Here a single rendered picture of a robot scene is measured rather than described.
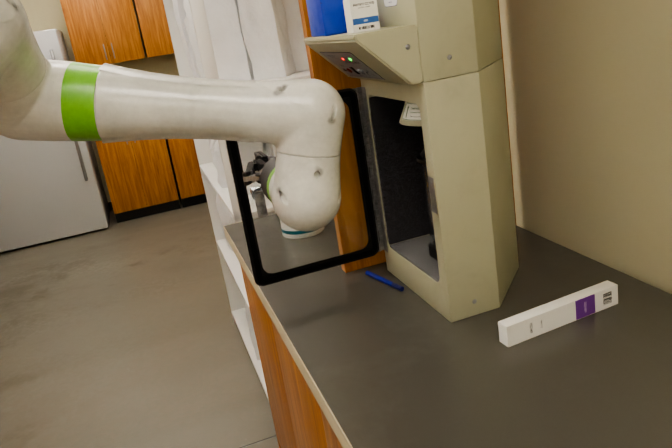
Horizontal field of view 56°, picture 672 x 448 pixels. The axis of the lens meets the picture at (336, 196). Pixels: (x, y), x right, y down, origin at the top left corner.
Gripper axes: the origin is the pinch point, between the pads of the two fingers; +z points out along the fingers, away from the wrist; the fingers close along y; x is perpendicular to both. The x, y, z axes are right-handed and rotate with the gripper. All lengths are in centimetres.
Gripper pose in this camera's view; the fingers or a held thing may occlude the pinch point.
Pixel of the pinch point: (261, 160)
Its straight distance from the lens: 132.6
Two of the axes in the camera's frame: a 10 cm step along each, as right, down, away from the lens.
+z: -3.1, -2.2, 9.2
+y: -9.4, 2.3, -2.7
